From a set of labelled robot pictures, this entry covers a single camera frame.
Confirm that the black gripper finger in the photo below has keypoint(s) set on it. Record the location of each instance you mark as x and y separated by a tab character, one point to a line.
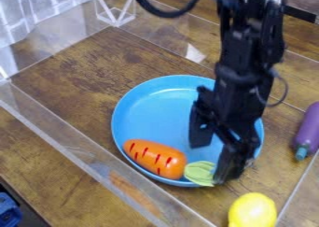
236	158
202	128

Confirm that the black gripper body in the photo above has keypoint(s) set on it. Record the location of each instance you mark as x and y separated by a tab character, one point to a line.
236	102

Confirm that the blue plastic plate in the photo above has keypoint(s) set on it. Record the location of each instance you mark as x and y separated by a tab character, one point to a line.
154	113

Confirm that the orange toy carrot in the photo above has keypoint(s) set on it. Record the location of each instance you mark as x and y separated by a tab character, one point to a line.
167	164

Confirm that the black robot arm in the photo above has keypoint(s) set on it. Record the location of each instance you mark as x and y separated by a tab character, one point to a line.
252	36

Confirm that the purple toy eggplant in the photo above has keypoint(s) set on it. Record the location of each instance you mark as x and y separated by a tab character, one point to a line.
306	141

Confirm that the yellow toy lemon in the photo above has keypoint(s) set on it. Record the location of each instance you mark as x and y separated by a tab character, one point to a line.
253	210

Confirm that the blue object at corner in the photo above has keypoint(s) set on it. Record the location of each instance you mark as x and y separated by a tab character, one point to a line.
10	211

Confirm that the clear acrylic corner bracket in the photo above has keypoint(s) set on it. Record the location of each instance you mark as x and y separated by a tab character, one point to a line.
115	12

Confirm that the clear acrylic enclosure wall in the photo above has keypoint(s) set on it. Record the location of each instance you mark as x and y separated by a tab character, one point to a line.
78	65

